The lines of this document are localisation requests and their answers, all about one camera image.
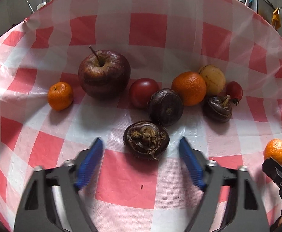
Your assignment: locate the dark water chestnut sprouted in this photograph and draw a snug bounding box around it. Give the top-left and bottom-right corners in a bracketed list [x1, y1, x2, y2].
[202, 95, 232, 123]

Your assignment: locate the red oval tomato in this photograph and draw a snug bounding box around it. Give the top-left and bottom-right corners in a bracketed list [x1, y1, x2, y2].
[226, 81, 243, 105]

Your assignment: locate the small orange mandarin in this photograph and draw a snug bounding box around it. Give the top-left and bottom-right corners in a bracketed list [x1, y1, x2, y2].
[47, 82, 74, 111]

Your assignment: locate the yellow striped pepino melon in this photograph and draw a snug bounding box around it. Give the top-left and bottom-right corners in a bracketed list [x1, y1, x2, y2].
[198, 64, 226, 95]

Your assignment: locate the dark water chestnut rough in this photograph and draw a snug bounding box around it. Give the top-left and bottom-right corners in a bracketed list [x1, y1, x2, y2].
[123, 121, 170, 161]

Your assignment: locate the large orange mandarin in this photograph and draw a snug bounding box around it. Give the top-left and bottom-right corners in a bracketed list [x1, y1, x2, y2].
[171, 71, 207, 106]

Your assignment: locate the dark water chestnut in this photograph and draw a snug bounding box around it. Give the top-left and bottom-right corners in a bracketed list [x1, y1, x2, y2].
[148, 88, 184, 127]

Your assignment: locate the dark red apple with stem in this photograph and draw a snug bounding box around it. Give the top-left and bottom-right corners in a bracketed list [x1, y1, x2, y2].
[78, 46, 131, 100]

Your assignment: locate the dark red round tomato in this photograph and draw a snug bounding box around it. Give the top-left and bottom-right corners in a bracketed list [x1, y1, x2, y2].
[129, 78, 160, 108]

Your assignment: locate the yellow cloth hanging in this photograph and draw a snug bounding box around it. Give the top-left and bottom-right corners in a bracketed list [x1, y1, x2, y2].
[271, 7, 281, 30]

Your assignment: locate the red white checkered tablecloth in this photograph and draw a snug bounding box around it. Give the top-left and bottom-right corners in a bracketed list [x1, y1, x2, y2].
[0, 0, 282, 231]

